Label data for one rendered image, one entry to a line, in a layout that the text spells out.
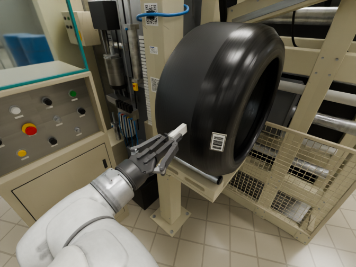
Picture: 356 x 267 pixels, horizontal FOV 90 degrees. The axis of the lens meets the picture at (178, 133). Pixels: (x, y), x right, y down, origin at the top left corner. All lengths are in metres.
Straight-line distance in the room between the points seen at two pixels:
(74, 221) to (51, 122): 0.77
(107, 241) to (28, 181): 0.88
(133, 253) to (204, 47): 0.53
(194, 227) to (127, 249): 1.44
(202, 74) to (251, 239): 1.48
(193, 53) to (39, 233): 0.55
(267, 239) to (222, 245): 0.37
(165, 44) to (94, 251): 0.73
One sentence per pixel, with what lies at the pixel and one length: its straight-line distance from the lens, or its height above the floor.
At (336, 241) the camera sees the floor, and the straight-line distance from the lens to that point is 2.10.
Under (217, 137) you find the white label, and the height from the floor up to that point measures 1.22.
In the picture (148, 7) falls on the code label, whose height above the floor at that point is 1.53.
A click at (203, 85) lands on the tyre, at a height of 1.35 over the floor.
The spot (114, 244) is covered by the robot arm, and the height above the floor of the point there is 1.25.
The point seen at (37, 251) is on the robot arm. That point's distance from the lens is 0.41.
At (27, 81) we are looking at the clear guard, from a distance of 0.99.
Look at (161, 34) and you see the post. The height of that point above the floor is 1.45.
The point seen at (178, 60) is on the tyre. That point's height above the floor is 1.40.
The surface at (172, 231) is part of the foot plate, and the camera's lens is 1.68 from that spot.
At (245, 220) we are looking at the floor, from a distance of 1.85.
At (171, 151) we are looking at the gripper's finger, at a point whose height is 1.22.
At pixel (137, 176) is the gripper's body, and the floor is 1.21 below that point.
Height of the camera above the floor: 1.52
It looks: 34 degrees down
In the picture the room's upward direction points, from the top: straight up
